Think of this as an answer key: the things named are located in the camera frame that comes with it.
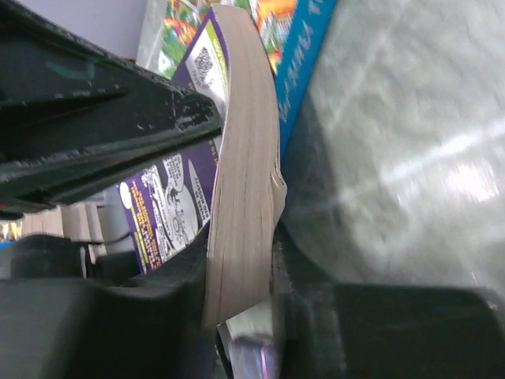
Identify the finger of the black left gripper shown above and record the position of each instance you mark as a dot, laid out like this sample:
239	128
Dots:
76	119

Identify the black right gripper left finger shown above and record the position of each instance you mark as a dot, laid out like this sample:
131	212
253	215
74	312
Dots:
57	324

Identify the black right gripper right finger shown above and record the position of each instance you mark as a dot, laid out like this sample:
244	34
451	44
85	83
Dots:
334	329

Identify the purple comic paperback book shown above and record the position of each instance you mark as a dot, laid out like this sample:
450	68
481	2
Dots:
228	188

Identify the dark purple Crusoe book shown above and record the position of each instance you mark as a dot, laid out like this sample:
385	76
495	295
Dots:
253	341

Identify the blue 26-Storey Treehouse book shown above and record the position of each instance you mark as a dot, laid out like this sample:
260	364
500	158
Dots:
292	33

